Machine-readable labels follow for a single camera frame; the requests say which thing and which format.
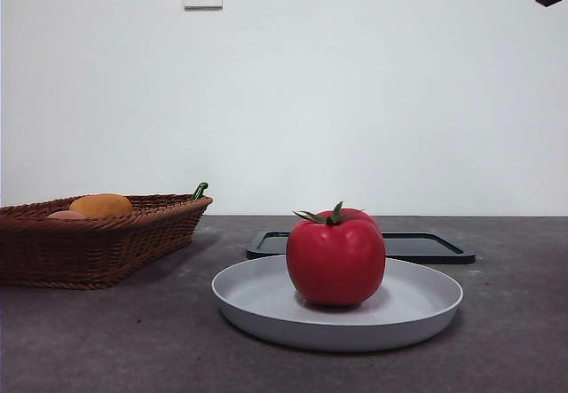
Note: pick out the red tomato with green stem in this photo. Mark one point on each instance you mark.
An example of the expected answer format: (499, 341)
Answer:
(335, 260)

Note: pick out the dark rectangular tray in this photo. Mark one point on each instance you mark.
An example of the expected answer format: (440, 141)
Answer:
(426, 246)

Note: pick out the green vegetable stem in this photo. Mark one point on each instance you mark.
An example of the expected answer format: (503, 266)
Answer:
(198, 190)

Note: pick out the pale grey round plate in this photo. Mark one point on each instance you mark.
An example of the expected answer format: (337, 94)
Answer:
(257, 304)

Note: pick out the yellow-orange potato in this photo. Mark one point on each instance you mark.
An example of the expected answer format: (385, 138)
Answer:
(102, 205)

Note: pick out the brown wicker basket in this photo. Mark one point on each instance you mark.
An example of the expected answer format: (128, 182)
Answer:
(89, 251)

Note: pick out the pink round vegetable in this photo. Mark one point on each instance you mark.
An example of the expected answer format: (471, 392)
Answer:
(66, 215)

